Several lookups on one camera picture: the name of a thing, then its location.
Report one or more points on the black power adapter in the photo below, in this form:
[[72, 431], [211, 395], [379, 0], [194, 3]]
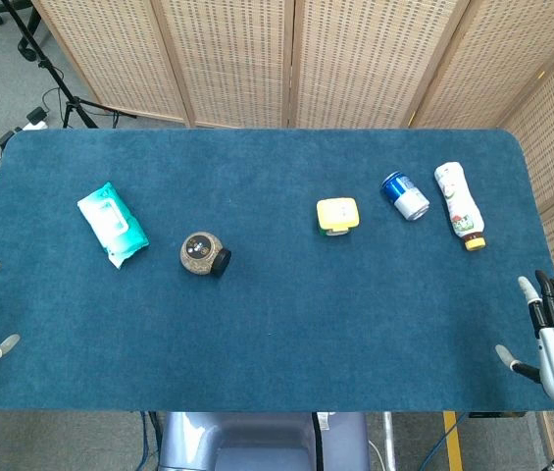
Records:
[[37, 115]]

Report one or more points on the teal wet wipes pack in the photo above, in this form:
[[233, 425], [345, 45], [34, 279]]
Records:
[[110, 221]]

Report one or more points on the white power strip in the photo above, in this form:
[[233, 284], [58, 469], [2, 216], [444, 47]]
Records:
[[34, 126]]

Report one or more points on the black tripod stand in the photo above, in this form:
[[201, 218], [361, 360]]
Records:
[[74, 104]]

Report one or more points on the wicker folding screen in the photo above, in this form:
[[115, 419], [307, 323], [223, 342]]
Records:
[[237, 59]]

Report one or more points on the blue table cloth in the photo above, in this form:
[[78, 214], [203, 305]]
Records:
[[276, 319]]

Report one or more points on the green tub yellow lid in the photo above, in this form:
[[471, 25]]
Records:
[[337, 213]]

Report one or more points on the blue white drink can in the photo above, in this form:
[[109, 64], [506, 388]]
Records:
[[406, 196]]

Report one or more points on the round jar black lid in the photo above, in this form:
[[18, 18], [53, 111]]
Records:
[[200, 255]]

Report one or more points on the metal table leg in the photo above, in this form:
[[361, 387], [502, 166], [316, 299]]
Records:
[[389, 441]]

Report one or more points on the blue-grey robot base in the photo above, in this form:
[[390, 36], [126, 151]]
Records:
[[257, 441]]

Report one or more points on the white squeeze sauce bottle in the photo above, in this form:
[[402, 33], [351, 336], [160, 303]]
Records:
[[458, 206]]

